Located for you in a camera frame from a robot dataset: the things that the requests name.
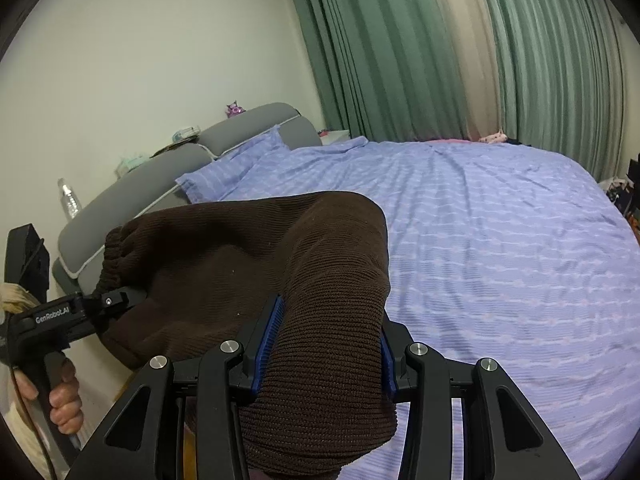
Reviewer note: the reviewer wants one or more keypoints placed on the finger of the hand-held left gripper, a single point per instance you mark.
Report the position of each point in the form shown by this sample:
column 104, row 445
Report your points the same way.
column 117, row 302

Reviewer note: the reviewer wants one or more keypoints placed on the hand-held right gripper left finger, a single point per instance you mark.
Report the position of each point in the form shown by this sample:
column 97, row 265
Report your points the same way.
column 270, row 340

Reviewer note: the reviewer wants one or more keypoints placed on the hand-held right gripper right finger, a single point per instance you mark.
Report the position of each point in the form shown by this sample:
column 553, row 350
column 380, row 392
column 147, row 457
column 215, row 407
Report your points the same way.
column 387, row 375

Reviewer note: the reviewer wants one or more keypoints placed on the brown pants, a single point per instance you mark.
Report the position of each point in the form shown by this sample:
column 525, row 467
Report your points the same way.
column 225, row 260

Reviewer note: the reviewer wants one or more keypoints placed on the person's left hand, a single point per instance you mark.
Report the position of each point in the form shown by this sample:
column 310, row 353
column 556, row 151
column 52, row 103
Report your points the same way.
column 67, row 400

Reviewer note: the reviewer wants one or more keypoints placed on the clear water bottle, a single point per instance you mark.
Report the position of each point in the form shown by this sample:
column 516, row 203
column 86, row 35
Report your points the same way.
column 70, row 202

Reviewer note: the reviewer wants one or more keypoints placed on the grey padded headboard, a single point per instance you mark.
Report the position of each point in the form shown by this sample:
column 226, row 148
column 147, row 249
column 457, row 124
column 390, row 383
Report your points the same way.
column 150, row 175

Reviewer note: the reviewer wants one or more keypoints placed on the tissue pack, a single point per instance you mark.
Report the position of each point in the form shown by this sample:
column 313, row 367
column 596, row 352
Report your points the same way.
column 185, row 133
column 131, row 163

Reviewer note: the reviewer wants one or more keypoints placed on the blue striped bed cover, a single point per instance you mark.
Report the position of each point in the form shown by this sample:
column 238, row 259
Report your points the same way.
column 500, row 260

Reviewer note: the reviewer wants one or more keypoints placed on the blue striped pillow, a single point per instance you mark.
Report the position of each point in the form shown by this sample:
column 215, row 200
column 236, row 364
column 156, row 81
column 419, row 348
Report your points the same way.
column 240, row 170

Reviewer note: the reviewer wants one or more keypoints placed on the white nightstand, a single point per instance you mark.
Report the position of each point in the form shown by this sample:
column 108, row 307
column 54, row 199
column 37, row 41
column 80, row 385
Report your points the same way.
column 336, row 136

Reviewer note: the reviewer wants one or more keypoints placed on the small purple toy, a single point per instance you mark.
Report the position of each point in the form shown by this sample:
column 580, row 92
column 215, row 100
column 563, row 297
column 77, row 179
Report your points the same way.
column 234, row 109

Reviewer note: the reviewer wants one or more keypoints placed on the pink cloth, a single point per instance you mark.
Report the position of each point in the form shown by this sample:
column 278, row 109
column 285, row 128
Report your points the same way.
column 492, row 136

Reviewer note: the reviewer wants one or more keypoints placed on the white patterned bag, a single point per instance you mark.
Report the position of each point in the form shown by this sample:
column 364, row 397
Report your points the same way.
column 617, row 189

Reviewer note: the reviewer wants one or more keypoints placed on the green curtain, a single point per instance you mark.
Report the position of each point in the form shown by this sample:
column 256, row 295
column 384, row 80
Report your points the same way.
column 555, row 60
column 380, row 45

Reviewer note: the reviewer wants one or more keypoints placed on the beige curtain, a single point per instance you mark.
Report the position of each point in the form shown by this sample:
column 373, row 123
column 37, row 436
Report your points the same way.
column 475, row 50

